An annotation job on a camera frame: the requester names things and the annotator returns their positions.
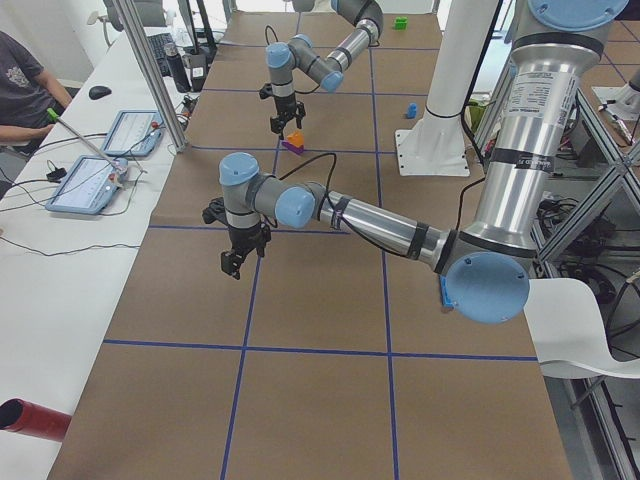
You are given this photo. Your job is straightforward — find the black computer mouse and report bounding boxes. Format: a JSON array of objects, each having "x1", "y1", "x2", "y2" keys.
[{"x1": 88, "y1": 85, "x2": 112, "y2": 100}]

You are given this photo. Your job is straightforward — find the seated person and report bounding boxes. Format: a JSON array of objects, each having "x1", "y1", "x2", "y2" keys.
[{"x1": 1, "y1": 32, "x2": 72, "y2": 154}]

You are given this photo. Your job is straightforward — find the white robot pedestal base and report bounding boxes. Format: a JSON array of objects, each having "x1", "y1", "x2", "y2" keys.
[{"x1": 395, "y1": 0, "x2": 501, "y2": 177}]

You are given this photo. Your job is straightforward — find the red cylinder bottle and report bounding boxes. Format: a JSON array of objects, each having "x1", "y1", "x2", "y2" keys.
[{"x1": 1, "y1": 398, "x2": 72, "y2": 442}]

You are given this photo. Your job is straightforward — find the small blue toy block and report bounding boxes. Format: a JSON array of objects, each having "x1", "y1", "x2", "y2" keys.
[{"x1": 405, "y1": 102, "x2": 418, "y2": 119}]

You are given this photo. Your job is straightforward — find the white paper sheet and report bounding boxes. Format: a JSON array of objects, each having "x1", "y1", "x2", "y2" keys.
[{"x1": 524, "y1": 278, "x2": 639, "y2": 379}]

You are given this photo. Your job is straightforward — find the aluminium frame post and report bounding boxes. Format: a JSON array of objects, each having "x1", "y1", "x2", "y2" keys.
[{"x1": 114, "y1": 0, "x2": 187, "y2": 153}]

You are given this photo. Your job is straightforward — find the green toy block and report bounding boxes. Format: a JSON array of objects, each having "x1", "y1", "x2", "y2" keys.
[{"x1": 393, "y1": 16, "x2": 408, "y2": 30}]

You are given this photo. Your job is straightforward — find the orange trapezoid toy block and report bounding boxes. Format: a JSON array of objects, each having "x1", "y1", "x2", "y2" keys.
[{"x1": 285, "y1": 130, "x2": 304, "y2": 145}]

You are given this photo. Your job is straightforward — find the black camera cable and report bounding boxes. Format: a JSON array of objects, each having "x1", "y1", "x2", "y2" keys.
[
  {"x1": 262, "y1": 152, "x2": 351, "y2": 236},
  {"x1": 263, "y1": 24, "x2": 326, "y2": 96}
]

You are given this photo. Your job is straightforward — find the long blue toy block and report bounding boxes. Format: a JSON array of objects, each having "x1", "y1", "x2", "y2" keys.
[{"x1": 439, "y1": 275, "x2": 456, "y2": 310}]

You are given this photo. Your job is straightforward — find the upper teach pendant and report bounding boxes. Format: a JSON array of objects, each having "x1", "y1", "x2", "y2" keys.
[{"x1": 101, "y1": 110, "x2": 163, "y2": 157}]

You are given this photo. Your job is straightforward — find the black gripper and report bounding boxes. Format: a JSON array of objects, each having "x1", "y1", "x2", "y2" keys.
[
  {"x1": 220, "y1": 223, "x2": 271, "y2": 279},
  {"x1": 270, "y1": 94, "x2": 306, "y2": 135}
]

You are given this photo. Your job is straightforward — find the lower teach pendant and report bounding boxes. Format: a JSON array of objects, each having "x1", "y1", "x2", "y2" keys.
[{"x1": 45, "y1": 155, "x2": 128, "y2": 215}]

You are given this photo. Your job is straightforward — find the black water bottle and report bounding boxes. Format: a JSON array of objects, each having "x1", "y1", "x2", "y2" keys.
[{"x1": 164, "y1": 42, "x2": 191, "y2": 93}]

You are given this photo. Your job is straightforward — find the purple trapezoid toy block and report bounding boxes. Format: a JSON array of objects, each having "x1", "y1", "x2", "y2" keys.
[{"x1": 281, "y1": 141, "x2": 305, "y2": 155}]

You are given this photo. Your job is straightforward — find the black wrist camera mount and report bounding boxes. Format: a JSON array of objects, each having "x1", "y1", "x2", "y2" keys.
[
  {"x1": 259, "y1": 83, "x2": 274, "y2": 100},
  {"x1": 202, "y1": 197, "x2": 229, "y2": 226}
]

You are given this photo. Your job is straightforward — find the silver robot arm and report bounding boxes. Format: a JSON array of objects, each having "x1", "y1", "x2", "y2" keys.
[
  {"x1": 259, "y1": 0, "x2": 384, "y2": 138},
  {"x1": 209, "y1": 1, "x2": 624, "y2": 323}
]

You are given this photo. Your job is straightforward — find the teach pendant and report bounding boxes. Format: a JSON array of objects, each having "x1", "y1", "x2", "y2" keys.
[
  {"x1": 45, "y1": 155, "x2": 128, "y2": 215},
  {"x1": 101, "y1": 110, "x2": 163, "y2": 157}
]

